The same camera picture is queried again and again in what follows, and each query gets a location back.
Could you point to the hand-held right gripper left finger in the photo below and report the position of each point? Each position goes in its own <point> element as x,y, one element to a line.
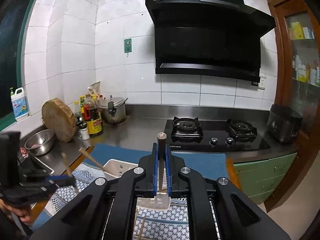
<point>156,170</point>

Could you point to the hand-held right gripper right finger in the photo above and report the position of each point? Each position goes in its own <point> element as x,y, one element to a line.
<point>169,172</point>

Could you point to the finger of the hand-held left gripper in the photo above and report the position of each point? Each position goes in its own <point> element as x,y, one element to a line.
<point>50,183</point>
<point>60,178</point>

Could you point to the brown wooden chopstick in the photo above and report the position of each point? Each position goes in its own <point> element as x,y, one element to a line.
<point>161,145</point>
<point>142,226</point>
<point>135,222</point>
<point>67,166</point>
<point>91,158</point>

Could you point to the white plastic utensil holder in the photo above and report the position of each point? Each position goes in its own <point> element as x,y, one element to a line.
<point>117,167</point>

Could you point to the person's left hand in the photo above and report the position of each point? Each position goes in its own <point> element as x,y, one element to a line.
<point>25,216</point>

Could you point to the blue patterned tablecloth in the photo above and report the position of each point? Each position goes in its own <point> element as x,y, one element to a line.
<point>200,165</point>

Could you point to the steel bowl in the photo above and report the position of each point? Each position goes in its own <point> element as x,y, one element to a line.
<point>42,142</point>

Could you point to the black gas stove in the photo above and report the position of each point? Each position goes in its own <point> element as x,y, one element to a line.
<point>197,145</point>

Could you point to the white detergent jug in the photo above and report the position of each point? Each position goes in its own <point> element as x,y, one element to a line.
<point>21,105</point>

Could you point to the black cap white shaker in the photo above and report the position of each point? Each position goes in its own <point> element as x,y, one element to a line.
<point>85,132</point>

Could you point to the round wooden cutting board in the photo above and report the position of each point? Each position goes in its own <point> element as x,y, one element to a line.
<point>57,120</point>

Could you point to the large soy sauce bottle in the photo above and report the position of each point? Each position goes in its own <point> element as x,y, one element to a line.
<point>94,126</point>

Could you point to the steel pressure cooker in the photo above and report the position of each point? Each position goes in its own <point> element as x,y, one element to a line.
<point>116,113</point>

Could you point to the yellow cap sauce bottle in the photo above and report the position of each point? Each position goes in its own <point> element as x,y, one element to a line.
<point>77,108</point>

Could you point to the green drawer cabinet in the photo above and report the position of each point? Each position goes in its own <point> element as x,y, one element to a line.
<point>260,175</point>

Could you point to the clear food package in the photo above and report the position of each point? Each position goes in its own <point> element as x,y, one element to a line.
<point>95,88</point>

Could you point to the black countertop appliance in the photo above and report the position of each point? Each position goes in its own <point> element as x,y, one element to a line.
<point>283,125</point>

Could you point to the black range hood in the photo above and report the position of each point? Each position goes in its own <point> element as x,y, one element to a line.
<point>205,42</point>

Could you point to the wooden glass door cabinet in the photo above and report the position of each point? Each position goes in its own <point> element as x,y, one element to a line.
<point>280,55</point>

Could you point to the yellow carton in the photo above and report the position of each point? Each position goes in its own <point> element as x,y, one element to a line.
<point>296,30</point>

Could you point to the green window frame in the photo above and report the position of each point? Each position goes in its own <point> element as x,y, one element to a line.
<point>23,52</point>

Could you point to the green wall hook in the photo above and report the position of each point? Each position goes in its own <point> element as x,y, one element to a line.
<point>127,45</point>

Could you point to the white wall socket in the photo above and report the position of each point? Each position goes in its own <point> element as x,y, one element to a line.
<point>262,82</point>

